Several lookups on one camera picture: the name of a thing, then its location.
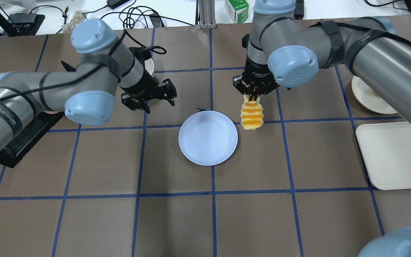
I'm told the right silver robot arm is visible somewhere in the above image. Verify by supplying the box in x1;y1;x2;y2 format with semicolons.
233;0;411;123

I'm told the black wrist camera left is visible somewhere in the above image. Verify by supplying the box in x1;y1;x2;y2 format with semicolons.
129;46;153;65

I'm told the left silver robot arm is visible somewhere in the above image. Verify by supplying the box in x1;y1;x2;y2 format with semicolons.
0;19;177;150

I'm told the cream ceramic bowl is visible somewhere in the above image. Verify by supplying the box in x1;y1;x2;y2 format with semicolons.
144;58;154;77

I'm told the blue round plate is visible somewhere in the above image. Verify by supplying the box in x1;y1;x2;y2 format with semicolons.
178;110;238;166

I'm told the white rectangular tray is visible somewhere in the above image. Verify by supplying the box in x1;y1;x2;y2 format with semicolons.
356;122;411;190

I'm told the aluminium frame post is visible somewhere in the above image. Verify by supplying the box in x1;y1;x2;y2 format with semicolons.
195;0;217;30

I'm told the yellow sliced bread loaf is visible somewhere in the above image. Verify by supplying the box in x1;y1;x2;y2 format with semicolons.
240;95;264;130

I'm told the green and white box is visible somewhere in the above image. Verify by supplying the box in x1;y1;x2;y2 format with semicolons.
224;0;249;24

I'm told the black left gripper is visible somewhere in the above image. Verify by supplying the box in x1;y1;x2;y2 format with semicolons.
121;77;177;114

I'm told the black dish rack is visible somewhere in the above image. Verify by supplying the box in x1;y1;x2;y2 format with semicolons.
0;60;85;169

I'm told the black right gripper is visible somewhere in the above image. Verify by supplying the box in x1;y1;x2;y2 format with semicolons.
233;66;280;102

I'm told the white round plate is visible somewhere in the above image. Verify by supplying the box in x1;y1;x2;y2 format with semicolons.
352;76;397;115

